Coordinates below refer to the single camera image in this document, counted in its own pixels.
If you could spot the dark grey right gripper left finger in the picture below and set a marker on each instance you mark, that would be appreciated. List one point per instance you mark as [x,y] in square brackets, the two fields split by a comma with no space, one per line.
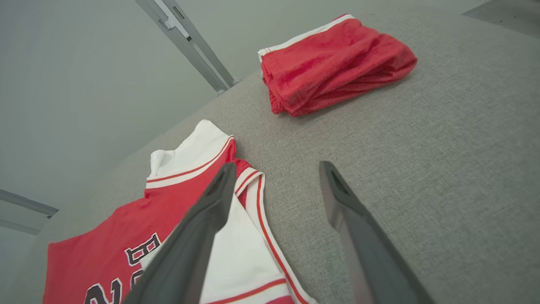
[185,253]

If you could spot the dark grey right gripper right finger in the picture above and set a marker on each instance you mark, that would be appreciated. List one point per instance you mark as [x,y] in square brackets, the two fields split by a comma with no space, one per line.
[371,261]

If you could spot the red and white basketball jersey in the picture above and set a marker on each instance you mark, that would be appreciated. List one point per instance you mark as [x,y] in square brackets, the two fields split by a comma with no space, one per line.
[97,253]

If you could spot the red shorts with white stripes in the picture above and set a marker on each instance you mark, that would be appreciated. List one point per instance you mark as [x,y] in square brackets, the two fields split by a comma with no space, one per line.
[333,63]

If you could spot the grey fabric sofa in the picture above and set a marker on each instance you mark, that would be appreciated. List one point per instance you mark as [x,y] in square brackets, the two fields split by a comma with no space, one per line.
[443,147]

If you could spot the grey metal partition post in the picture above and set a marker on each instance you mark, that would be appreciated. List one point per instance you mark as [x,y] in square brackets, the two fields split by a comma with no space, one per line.
[190,42]

